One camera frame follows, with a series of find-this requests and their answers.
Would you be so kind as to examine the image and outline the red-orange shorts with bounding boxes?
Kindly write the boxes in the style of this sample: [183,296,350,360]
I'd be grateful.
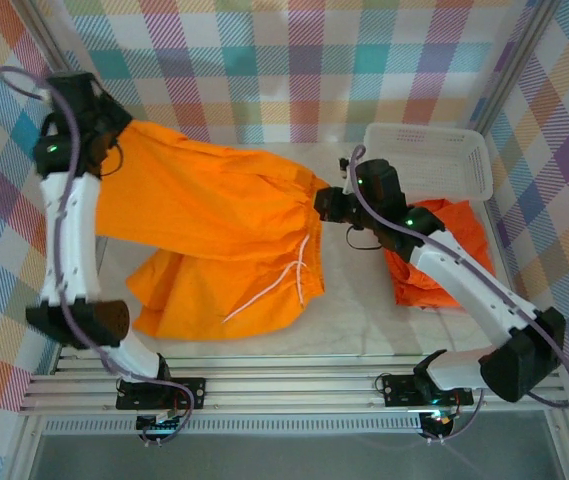
[382,198,496,310]

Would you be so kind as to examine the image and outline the yellow-orange shorts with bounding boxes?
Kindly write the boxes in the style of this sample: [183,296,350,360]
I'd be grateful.
[94,119,333,342]

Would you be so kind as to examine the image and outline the white plastic basket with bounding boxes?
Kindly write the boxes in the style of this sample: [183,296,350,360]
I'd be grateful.
[363,123,495,203]

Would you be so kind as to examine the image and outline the right controller board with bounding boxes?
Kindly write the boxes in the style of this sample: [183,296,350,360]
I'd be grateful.
[421,410,454,437]

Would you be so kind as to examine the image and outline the controller board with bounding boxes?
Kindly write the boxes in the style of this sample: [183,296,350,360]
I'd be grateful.
[421,410,454,437]
[135,413,185,435]

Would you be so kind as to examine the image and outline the left controller board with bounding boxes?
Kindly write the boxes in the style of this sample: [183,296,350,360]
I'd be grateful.
[135,413,185,435]

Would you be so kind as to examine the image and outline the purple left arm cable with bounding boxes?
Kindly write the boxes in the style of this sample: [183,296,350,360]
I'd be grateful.
[0,65,200,446]

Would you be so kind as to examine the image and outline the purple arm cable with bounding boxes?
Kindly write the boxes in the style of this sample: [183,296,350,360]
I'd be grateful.
[346,144,569,446]
[0,65,200,446]

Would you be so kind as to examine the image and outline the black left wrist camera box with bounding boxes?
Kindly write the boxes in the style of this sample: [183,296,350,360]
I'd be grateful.
[45,72,99,110]

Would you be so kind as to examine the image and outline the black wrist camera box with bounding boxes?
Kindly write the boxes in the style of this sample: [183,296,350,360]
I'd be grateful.
[45,72,99,110]
[356,158,405,205]

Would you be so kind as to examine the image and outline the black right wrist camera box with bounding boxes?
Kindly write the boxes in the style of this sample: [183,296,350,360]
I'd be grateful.
[356,158,405,205]

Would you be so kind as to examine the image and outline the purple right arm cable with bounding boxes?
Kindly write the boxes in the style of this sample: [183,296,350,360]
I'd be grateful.
[346,144,569,446]

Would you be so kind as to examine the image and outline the aluminium frame post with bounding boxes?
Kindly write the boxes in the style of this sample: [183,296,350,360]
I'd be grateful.
[469,0,563,135]
[21,0,133,161]

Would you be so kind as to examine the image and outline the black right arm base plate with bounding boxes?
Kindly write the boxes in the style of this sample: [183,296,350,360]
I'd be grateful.
[380,374,475,409]

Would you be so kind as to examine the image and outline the aluminium mounting rail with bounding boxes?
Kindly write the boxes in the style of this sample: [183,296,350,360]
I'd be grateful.
[17,353,569,417]

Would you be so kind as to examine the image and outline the slotted grey cable duct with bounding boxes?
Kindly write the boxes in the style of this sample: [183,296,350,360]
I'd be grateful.
[42,417,424,435]

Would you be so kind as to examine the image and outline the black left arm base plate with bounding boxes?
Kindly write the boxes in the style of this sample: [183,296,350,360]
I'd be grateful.
[115,377,208,412]

